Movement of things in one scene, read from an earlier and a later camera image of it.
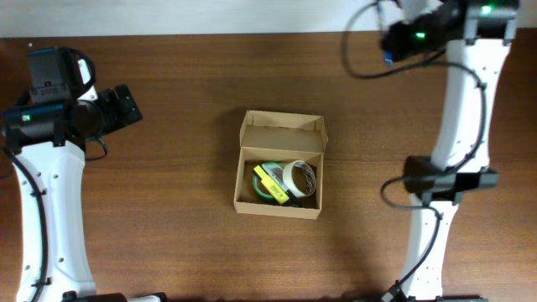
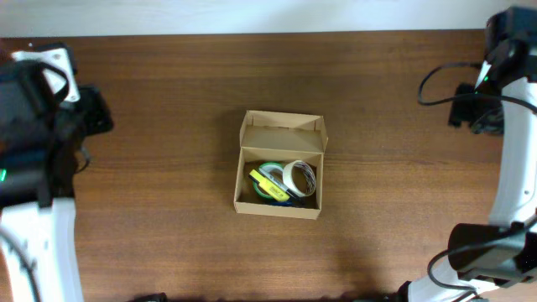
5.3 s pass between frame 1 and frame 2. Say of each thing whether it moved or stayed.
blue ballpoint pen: moved
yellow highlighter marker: moved
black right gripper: moved
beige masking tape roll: stayed
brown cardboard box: stayed
